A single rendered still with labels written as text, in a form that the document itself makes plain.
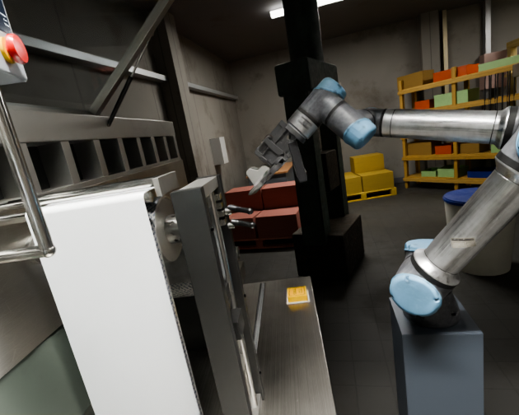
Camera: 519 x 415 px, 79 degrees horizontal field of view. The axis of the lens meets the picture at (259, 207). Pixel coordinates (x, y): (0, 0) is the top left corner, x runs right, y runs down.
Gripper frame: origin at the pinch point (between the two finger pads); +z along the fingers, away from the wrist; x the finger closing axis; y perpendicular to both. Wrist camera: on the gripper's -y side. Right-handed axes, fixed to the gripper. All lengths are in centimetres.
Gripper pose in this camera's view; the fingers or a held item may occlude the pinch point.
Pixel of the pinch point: (254, 191)
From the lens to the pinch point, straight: 88.9
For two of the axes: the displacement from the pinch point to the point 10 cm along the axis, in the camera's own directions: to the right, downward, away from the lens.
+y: -7.6, -6.4, -1.0
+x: -0.7, 2.4, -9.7
